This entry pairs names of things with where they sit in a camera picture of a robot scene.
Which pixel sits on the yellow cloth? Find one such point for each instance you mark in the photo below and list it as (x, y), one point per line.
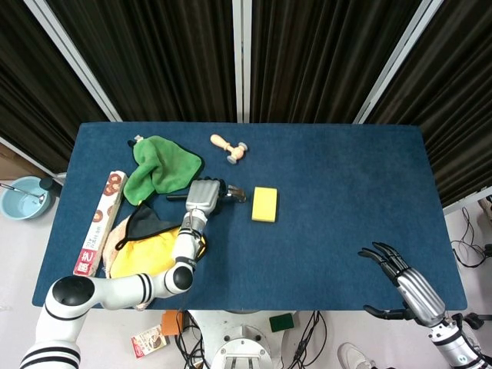
(146, 253)

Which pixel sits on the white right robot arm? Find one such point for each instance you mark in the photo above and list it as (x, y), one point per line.
(451, 342)

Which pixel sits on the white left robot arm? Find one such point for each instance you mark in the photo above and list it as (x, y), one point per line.
(115, 286)

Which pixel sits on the white shoe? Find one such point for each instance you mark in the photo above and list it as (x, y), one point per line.
(353, 357)

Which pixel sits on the printed snack packet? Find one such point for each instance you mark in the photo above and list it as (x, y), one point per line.
(148, 342)

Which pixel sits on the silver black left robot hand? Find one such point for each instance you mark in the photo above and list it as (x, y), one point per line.
(201, 194)

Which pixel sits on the small wooden mallet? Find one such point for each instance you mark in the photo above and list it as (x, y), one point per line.
(230, 147)

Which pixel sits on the light blue plastic basin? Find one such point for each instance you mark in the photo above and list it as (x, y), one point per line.
(19, 205)

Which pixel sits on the orange box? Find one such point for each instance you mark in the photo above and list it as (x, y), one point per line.
(171, 323)

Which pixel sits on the black cloth with loop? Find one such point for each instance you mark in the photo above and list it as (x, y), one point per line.
(148, 223)

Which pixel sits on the white partition post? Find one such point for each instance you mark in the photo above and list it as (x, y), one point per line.
(73, 61)
(242, 61)
(396, 65)

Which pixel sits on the green microfibre cloth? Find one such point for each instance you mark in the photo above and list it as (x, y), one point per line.
(165, 169)

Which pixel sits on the beige cloth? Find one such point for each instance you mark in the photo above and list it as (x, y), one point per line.
(111, 246)

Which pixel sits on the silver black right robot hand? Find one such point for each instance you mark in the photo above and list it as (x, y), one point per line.
(419, 288)

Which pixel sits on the black pleated curtain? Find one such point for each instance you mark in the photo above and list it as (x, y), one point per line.
(457, 107)
(161, 57)
(326, 57)
(34, 96)

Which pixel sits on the metal ladle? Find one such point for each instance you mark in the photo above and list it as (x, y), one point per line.
(27, 193)

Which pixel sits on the black round floor object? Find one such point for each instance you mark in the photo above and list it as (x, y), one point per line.
(50, 185)

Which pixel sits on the long white wrap box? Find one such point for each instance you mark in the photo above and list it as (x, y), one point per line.
(100, 223)

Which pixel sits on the blue table mat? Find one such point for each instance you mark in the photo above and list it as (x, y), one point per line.
(326, 192)

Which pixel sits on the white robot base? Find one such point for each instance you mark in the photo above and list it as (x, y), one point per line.
(242, 342)

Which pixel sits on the yellow sponge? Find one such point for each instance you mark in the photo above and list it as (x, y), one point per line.
(264, 204)

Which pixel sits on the dark green rectangular block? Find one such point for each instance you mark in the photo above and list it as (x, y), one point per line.
(281, 323)

